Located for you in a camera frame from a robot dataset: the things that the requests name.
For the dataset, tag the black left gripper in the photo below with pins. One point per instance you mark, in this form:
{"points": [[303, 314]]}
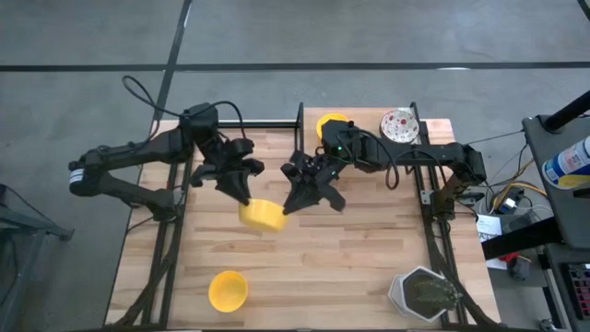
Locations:
{"points": [[235, 157]]}

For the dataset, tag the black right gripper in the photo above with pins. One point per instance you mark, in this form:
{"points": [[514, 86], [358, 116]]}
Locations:
{"points": [[315, 173]]}

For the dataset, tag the yellow mini bowl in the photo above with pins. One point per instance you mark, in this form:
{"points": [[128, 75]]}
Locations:
{"points": [[265, 219], [228, 291], [329, 117]]}

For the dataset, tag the floral patterned mini bowl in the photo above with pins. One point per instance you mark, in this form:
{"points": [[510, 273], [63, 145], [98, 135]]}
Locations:
{"points": [[400, 124]]}

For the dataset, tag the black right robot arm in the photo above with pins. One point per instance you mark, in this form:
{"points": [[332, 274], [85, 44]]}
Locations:
{"points": [[428, 154]]}

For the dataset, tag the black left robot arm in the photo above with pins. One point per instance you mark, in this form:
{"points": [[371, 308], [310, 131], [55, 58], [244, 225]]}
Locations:
{"points": [[138, 150]]}

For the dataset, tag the raised wooden shelf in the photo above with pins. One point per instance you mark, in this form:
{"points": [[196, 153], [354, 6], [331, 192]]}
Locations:
{"points": [[366, 115]]}

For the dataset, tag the white hexagonal plant pot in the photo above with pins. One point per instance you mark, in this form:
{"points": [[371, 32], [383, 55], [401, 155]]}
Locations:
{"points": [[396, 295]]}

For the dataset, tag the green cactus plant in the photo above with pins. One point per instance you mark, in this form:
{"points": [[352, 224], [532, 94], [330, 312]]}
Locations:
{"points": [[435, 295]]}

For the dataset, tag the grey metal stand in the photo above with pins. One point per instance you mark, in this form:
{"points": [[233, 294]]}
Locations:
{"points": [[55, 230]]}

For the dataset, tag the white paper sheet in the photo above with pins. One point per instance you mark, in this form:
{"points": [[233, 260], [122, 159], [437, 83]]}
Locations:
{"points": [[489, 228]]}

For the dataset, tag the small red object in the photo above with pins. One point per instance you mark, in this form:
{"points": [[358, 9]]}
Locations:
{"points": [[509, 257]]}

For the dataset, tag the black diagonal cart bar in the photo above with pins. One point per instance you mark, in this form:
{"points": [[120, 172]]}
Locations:
{"points": [[521, 237]]}

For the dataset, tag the dark grey cart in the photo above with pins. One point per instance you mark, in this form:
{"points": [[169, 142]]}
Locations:
{"points": [[539, 138]]}

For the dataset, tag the white blue labelled bottle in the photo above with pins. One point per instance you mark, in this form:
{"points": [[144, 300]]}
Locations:
{"points": [[569, 161]]}

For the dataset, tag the black pole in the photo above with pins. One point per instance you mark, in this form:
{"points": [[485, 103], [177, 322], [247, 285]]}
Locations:
{"points": [[564, 113]]}

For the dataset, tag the device with coloured keys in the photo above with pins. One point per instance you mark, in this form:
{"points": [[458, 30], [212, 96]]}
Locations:
{"points": [[581, 286]]}

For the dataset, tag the black shelf support frame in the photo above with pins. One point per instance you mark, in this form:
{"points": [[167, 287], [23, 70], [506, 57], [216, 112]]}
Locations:
{"points": [[300, 129]]}

